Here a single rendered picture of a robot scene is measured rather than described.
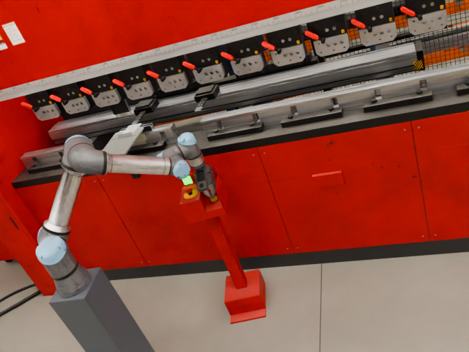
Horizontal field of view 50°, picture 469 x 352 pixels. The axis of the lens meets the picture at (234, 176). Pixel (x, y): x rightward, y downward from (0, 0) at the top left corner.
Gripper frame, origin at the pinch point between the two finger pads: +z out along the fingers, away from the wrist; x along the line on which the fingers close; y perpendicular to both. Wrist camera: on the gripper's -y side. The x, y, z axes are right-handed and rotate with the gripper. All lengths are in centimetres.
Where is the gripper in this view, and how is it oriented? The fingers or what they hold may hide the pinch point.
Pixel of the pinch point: (211, 196)
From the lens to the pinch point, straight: 242.1
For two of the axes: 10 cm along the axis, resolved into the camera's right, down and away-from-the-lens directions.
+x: -9.5, 2.5, 2.0
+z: 3.2, 7.5, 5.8
